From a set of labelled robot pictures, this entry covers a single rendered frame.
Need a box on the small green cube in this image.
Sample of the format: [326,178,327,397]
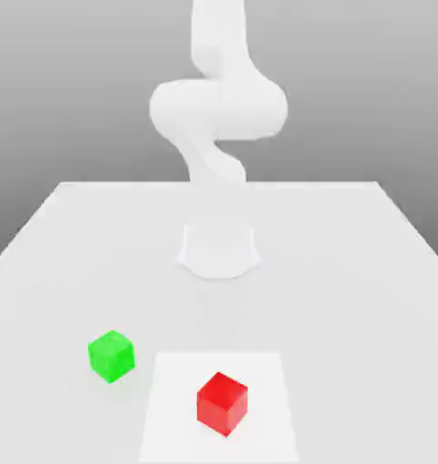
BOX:
[87,329,137,385]

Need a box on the small red cube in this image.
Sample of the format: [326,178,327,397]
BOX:
[195,371,249,439]

